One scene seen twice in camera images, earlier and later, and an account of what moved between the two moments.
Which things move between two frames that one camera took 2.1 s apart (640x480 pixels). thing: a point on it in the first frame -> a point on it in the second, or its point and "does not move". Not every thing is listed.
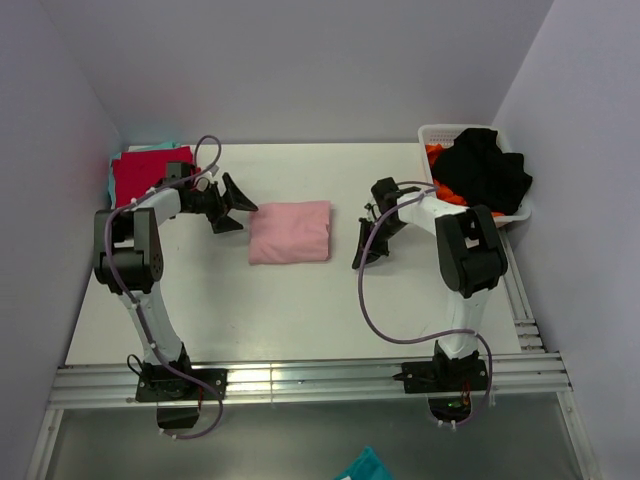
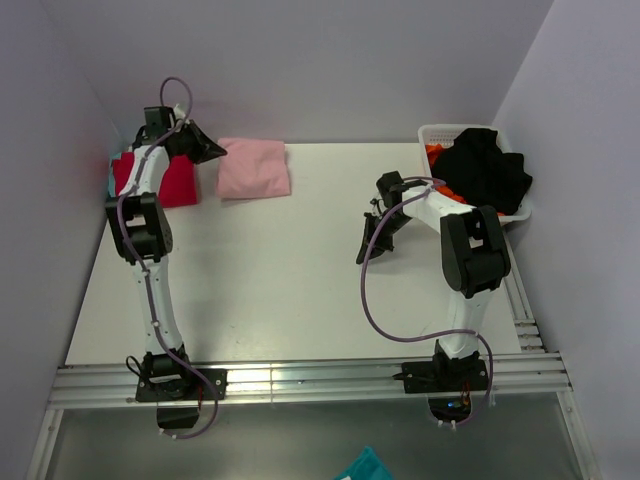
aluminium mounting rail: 105,385 does not move
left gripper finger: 233,198 -> 202,147
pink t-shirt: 295,231 -> 252,168
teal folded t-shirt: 111,185 does not move
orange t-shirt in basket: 443,193 does not move
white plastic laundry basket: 443,134 does not move
